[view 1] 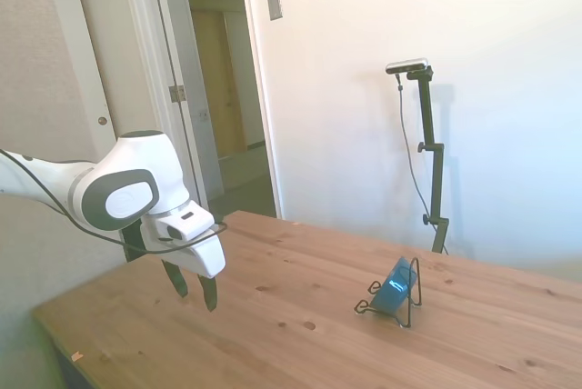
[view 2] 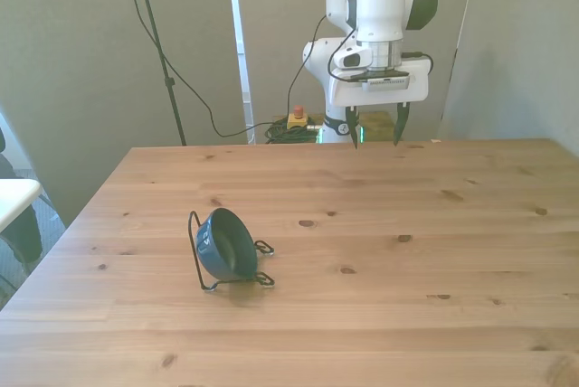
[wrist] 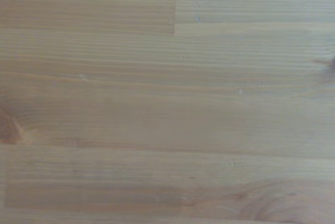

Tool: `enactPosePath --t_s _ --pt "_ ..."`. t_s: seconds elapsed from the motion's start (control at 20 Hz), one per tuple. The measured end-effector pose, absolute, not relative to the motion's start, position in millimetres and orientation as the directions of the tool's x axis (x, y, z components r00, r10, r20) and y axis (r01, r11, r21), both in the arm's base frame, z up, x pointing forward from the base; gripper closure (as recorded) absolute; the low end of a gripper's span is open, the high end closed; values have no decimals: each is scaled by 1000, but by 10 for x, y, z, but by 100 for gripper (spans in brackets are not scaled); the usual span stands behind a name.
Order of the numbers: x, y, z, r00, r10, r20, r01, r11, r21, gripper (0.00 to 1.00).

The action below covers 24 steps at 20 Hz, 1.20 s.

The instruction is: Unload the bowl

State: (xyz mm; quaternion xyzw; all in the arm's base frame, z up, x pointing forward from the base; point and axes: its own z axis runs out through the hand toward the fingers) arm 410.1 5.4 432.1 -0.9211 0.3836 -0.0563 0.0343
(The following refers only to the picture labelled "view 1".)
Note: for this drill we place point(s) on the black camera stand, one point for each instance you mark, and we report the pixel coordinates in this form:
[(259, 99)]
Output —
[(437, 180)]

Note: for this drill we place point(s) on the brown wooden hallway door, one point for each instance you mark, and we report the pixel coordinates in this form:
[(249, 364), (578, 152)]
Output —
[(218, 84)]

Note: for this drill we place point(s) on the blue bowl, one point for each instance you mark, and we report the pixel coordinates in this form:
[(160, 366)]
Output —
[(391, 293)]

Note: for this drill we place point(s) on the grey wall switch plate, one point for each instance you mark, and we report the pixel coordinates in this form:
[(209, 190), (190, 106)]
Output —
[(274, 3)]

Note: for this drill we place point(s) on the round metal door knob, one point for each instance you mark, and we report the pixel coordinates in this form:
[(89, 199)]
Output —
[(103, 121)]

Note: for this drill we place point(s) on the metal door hinge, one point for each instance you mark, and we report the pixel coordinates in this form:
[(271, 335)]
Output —
[(177, 93)]

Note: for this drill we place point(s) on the black upright box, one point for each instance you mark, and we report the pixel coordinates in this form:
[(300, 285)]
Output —
[(133, 239)]

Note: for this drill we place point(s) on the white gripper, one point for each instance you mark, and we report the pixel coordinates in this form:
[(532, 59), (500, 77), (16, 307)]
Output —
[(200, 252)]

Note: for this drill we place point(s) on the grey open door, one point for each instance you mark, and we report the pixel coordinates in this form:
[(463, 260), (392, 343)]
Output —
[(182, 43)]

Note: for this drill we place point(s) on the silver black stand camera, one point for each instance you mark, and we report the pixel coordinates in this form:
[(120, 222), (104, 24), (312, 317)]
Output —
[(407, 65)]

